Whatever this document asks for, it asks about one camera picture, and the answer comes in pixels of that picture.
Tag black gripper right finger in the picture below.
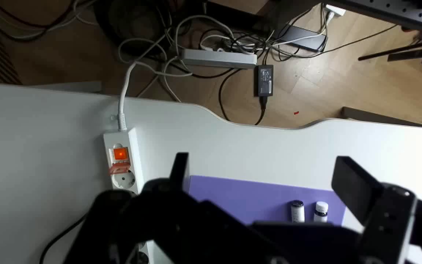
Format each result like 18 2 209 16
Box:
329 155 383 227

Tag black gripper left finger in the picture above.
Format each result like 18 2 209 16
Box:
166 151 190 192

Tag white power strip red switch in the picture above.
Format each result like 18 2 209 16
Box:
100 126 143 196

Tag black power adapter brick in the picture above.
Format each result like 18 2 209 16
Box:
253 63 275 99

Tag small white cylinder black cap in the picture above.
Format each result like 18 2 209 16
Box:
288 197 306 224
311 199 331 224

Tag purple mat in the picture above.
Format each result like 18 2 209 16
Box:
181 174 348 227

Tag grey floor power strip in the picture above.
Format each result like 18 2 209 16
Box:
180 46 259 70

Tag black tripod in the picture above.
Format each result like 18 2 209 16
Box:
355 32 422 67

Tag grey flat device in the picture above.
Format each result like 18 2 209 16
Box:
276 24 328 52

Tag dark perforated metal plate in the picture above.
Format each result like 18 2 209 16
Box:
326 0 422 32

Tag white power strip cable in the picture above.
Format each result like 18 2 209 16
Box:
117 58 140 131

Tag black adapter cable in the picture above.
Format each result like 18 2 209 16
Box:
253 95 269 126

